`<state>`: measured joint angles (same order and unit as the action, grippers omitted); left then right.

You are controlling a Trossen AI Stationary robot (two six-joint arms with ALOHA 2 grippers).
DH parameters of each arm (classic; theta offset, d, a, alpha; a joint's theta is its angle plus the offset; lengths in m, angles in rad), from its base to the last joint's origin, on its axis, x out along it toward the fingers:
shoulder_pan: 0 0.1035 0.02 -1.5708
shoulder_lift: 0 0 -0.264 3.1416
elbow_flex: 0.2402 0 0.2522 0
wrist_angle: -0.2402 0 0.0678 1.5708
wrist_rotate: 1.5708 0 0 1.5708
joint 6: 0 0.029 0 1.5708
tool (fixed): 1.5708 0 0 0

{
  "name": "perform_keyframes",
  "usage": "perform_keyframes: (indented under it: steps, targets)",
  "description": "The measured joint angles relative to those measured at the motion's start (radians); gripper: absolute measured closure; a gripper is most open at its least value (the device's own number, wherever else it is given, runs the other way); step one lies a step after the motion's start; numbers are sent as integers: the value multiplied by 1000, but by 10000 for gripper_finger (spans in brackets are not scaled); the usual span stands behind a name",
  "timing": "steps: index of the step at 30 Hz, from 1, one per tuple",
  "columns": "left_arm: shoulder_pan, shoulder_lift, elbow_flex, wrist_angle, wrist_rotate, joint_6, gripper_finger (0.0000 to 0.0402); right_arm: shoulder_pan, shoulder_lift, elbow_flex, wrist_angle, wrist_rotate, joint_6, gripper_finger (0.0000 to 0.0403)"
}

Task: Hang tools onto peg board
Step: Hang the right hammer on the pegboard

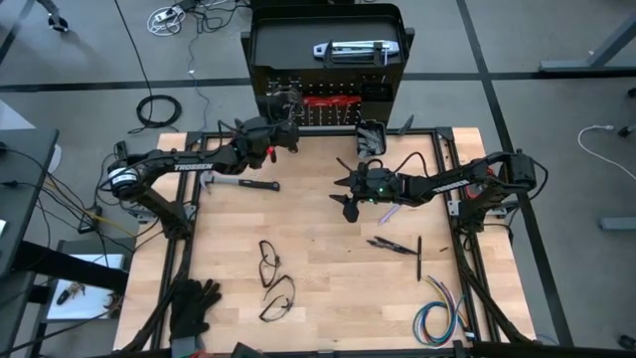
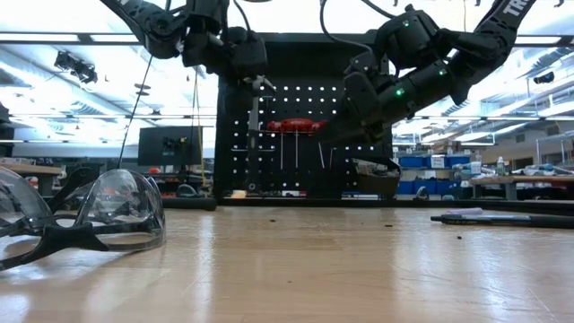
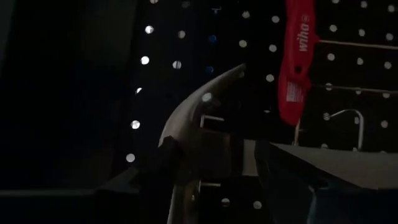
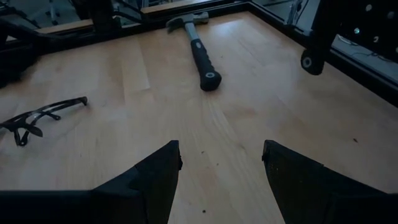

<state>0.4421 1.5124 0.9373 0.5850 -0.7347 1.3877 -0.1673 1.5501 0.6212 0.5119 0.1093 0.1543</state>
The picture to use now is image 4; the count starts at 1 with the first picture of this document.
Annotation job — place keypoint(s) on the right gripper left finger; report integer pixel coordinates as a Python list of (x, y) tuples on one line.
[(109, 205)]

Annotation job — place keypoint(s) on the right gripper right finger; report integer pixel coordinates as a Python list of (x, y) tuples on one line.
[(311, 199)]

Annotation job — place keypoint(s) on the clear safety glasses black frame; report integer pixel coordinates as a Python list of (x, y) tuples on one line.
[(31, 119)]

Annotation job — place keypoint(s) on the claw hammer black grip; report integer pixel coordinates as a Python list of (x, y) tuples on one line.
[(202, 59)]

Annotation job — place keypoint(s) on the black pegboard tool cart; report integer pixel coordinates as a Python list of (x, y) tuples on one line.
[(357, 25)]

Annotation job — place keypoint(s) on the black aluminium table frame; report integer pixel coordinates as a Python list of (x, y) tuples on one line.
[(149, 21)]

